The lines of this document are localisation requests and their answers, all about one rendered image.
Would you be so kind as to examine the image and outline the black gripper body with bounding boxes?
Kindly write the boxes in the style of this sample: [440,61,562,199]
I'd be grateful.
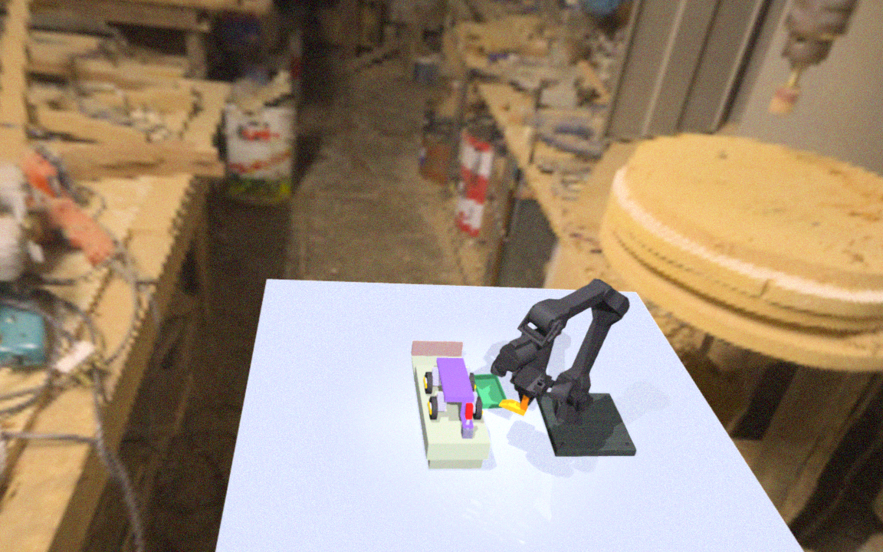
[490,354,573,403]

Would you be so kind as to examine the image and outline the green tray walls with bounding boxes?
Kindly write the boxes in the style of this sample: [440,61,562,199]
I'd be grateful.
[474,373,507,409]

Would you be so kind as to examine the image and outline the purple-topped wheeled trolley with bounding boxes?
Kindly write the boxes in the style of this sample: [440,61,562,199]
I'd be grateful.
[424,358,483,428]

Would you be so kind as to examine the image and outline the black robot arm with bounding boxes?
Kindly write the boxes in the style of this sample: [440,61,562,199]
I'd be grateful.
[499,278,630,426]

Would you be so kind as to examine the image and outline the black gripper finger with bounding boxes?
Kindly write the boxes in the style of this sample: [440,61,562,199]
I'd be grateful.
[510,379,523,403]
[527,390,547,406]

